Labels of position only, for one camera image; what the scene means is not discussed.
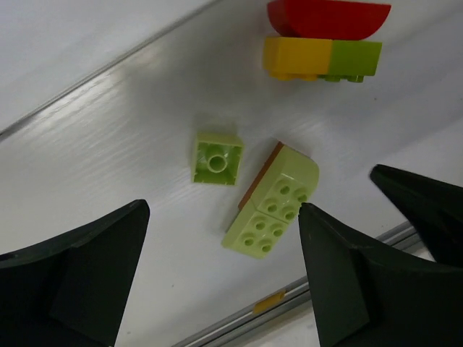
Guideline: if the small light green lego brick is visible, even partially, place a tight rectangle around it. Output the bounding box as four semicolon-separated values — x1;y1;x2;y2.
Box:
191;132;244;186

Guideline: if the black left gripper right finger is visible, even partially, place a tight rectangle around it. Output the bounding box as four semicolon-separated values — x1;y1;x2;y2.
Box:
299;203;462;346

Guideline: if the red yellow green lego stack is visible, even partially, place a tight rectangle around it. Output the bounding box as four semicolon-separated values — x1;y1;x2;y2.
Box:
263;1;391;83

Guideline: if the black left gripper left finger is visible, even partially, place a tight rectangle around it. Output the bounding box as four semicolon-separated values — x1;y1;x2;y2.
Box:
1;200;150;346

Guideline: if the long light green lego brick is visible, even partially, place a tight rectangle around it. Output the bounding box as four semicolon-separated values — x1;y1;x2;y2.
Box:
221;142;320;259

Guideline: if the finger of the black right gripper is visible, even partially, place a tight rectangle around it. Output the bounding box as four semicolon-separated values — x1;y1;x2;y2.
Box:
370;164;462;264

